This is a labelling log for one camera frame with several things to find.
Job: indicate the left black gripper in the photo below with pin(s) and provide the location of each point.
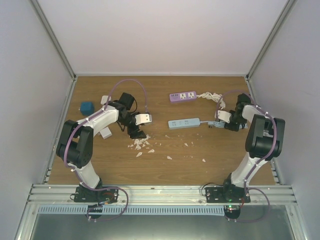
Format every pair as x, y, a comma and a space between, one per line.
136, 135

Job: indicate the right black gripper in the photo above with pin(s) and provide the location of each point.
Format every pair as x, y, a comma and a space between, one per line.
234, 128

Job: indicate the white usb charger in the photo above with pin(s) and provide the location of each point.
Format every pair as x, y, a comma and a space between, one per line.
105, 133

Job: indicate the blue cube plug adapter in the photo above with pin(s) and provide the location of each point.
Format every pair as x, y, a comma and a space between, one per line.
87, 108

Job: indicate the purple power strip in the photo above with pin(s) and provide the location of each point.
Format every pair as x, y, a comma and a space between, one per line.
182, 96

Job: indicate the white cube adapter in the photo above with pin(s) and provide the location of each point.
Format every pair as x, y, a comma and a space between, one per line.
105, 99

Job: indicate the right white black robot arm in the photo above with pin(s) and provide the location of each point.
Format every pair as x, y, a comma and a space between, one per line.
264, 141

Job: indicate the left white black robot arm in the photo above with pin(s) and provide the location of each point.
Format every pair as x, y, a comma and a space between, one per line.
75, 145

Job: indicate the white plastic debris pile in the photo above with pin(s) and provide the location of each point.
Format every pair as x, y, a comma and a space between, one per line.
141, 146

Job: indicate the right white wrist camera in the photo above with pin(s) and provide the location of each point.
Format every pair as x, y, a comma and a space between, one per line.
224, 116

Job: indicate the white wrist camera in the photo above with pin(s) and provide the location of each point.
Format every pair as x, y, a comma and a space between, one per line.
143, 119
224, 116

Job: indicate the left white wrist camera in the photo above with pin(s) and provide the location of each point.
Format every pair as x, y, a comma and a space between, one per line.
143, 119

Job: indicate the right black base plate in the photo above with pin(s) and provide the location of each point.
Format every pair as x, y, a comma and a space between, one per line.
215, 195

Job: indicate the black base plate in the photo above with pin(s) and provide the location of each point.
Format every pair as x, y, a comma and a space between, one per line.
85, 195
215, 195

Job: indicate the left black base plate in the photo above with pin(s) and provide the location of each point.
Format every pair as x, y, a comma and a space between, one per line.
85, 195

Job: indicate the slotted grey cable duct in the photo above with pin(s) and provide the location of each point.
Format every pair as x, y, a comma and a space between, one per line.
135, 210

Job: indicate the aluminium front rail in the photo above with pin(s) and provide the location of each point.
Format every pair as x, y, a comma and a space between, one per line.
154, 195

